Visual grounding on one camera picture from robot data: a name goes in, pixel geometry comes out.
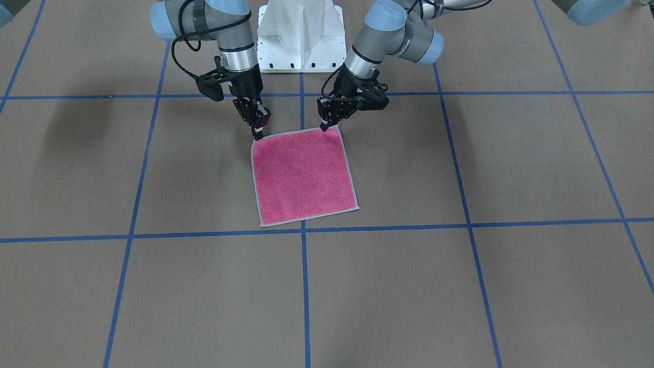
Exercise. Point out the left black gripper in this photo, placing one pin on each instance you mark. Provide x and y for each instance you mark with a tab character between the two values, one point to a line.
345	82

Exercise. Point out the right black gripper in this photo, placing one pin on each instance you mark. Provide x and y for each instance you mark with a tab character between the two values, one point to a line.
247	86

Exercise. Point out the pink square towel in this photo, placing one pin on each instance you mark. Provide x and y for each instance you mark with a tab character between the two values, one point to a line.
301	175

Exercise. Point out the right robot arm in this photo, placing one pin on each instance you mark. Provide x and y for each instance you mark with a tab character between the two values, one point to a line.
227	23

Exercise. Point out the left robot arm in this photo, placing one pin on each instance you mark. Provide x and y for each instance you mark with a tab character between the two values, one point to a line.
390	28

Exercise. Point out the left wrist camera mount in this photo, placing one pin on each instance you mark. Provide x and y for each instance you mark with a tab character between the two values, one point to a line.
375	98

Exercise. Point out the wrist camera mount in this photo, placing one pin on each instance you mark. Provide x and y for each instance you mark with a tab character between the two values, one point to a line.
375	98
210	85

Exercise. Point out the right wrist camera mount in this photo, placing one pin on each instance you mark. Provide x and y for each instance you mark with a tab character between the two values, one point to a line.
210	85

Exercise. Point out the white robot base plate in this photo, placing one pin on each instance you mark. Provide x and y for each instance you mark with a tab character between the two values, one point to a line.
300	37

